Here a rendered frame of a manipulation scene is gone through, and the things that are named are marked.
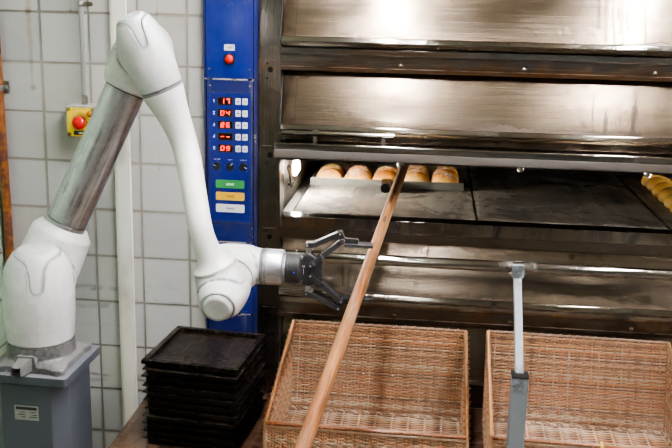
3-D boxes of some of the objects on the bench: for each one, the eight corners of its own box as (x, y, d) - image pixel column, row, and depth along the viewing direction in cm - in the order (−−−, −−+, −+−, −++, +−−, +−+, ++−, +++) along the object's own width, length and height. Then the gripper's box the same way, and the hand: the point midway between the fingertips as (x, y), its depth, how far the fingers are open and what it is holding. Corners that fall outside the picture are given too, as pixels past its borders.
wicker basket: (479, 409, 288) (484, 327, 282) (663, 423, 281) (672, 339, 275) (483, 490, 241) (489, 394, 235) (704, 510, 234) (716, 411, 228)
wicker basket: (289, 397, 294) (290, 316, 288) (465, 410, 287) (470, 327, 281) (259, 475, 247) (259, 380, 240) (469, 492, 240) (474, 395, 234)
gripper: (288, 214, 225) (375, 219, 223) (286, 310, 231) (371, 315, 229) (283, 222, 218) (373, 226, 216) (282, 320, 223) (369, 325, 221)
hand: (367, 272), depth 222 cm, fingers open, 13 cm apart
